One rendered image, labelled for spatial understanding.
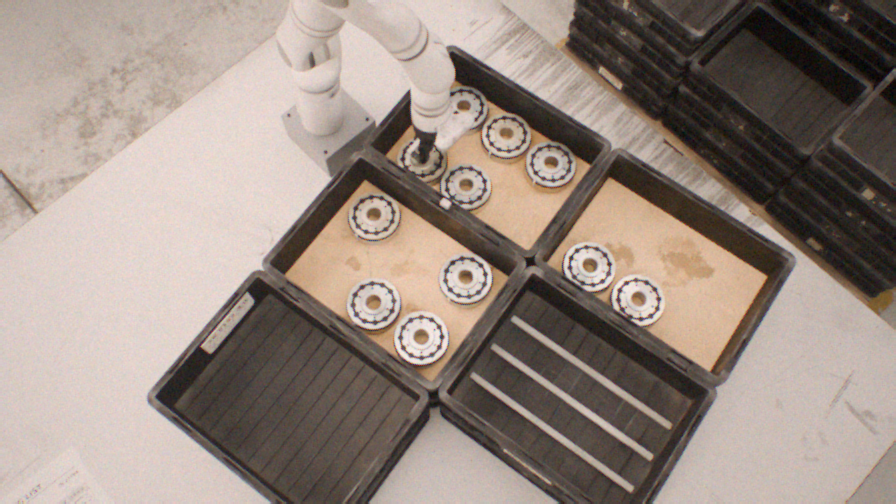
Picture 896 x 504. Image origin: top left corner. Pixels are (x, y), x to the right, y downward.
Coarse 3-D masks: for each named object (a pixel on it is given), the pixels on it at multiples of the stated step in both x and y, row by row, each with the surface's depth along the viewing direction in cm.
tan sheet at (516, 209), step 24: (456, 144) 164; (480, 144) 164; (504, 168) 162; (552, 168) 162; (576, 168) 162; (504, 192) 160; (528, 192) 160; (480, 216) 158; (504, 216) 158; (528, 216) 158; (552, 216) 158; (528, 240) 156
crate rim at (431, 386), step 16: (352, 160) 151; (368, 160) 151; (336, 176) 150; (400, 176) 150; (320, 192) 149; (416, 192) 149; (464, 224) 147; (288, 240) 145; (496, 240) 146; (272, 256) 144; (512, 256) 145; (272, 272) 143; (512, 272) 144; (288, 288) 142; (320, 304) 141; (496, 304) 141; (336, 320) 140; (480, 320) 140; (368, 336) 139; (384, 352) 138; (400, 368) 137; (448, 368) 137; (432, 384) 136
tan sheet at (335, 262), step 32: (416, 224) 157; (320, 256) 155; (352, 256) 155; (384, 256) 155; (416, 256) 155; (448, 256) 155; (320, 288) 152; (416, 288) 153; (448, 320) 150; (448, 352) 148
